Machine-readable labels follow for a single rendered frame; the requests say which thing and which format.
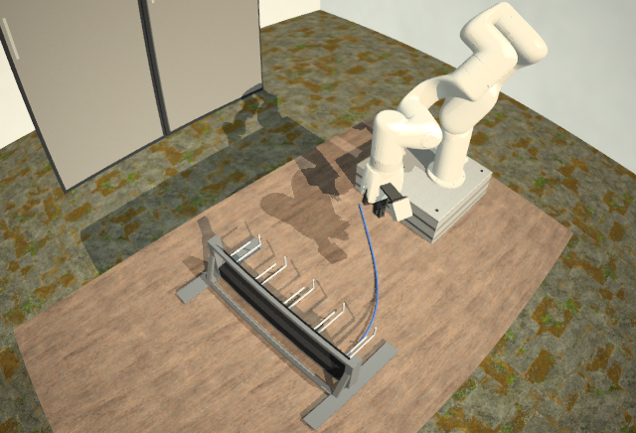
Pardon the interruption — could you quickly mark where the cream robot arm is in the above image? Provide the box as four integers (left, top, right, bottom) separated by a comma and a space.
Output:
370, 2, 548, 188

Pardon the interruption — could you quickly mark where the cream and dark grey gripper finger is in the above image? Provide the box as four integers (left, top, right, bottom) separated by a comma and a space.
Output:
381, 198, 390, 217
362, 189, 383, 218

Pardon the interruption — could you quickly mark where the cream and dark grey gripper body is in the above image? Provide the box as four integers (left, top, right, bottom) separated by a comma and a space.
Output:
360, 162, 403, 203

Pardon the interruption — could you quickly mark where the grey metal rack frame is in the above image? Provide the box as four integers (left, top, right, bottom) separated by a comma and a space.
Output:
176, 235, 398, 430

